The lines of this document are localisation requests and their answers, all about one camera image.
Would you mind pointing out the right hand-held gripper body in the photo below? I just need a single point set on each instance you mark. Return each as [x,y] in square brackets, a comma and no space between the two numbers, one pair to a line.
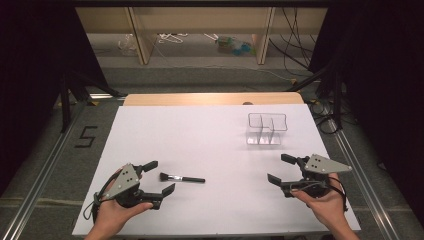
[325,165]

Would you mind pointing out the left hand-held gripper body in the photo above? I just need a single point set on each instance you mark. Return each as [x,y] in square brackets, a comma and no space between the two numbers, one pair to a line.
[125,178]

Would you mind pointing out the black makeup brush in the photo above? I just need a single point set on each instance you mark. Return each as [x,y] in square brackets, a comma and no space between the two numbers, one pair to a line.
[186,179]

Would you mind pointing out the clear acrylic organizer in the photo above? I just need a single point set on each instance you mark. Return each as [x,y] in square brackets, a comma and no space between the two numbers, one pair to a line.
[265,138]

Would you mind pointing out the person's left hand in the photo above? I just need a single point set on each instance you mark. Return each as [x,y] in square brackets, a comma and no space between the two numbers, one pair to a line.
[111,215]

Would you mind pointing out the person's right hand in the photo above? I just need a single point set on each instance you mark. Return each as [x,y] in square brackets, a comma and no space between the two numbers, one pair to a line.
[328,208]

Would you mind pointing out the white table sheet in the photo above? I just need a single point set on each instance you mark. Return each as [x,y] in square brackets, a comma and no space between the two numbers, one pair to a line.
[200,140]

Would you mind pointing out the black metal stand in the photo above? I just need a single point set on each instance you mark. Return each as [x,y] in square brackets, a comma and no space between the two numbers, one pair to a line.
[335,90]
[66,100]

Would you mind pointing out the black curtain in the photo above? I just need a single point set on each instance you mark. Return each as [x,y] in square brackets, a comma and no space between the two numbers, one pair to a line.
[30,83]
[386,83]

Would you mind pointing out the blue plastic toys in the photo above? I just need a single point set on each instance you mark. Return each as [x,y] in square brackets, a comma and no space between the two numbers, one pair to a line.
[242,49]

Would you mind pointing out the clear plastic bag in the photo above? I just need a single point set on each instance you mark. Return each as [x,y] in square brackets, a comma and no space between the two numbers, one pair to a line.
[127,45]

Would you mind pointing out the white clothes hangers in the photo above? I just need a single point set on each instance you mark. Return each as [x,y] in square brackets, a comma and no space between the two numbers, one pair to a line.
[170,38]

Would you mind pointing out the light wooden counter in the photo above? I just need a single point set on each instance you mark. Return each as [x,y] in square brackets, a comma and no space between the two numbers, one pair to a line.
[200,20]

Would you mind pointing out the aluminium floor rail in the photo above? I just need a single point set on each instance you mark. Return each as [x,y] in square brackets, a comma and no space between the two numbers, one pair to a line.
[363,186]
[36,190]

